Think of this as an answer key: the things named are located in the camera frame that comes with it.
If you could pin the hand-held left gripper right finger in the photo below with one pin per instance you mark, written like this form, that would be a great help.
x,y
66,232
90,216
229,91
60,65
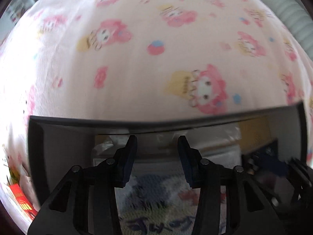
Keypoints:
x,y
184,162

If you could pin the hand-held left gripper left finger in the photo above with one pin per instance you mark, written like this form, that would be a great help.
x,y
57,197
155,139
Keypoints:
x,y
127,162

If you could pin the black cardboard box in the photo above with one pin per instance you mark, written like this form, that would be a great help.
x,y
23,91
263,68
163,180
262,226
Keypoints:
x,y
49,151

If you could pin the cartoon craft kit package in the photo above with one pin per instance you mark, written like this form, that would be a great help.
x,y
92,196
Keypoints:
x,y
156,200

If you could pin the brown paper envelope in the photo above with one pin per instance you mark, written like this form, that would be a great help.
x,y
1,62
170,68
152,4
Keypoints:
x,y
254,132

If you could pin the pink cartoon printed blanket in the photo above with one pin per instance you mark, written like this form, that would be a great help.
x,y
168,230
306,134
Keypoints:
x,y
146,78

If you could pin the red snack packet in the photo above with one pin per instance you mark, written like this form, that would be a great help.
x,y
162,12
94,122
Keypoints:
x,y
23,202

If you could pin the grey padded headboard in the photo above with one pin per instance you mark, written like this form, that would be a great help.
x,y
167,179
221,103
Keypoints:
x,y
291,9

